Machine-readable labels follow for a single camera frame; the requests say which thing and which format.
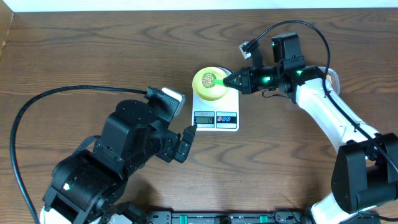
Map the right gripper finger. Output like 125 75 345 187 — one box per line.
223 79 251 95
223 68 249 83

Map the green plastic measuring scoop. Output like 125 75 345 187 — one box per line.
201 73 224 88

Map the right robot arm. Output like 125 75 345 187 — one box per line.
223 33 397 223

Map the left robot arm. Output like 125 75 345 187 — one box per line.
39 88 197 223

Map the yellow plastic bowl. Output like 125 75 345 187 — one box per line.
192 67 229 101

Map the white digital kitchen scale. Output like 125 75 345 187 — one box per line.
191 67 240 133

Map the pile of soybeans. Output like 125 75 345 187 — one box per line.
326 75 333 84

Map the clear plastic bean container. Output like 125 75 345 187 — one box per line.
318 66 340 95

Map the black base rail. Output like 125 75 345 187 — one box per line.
118 202 382 224

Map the left black cable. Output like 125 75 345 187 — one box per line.
9 85 162 224

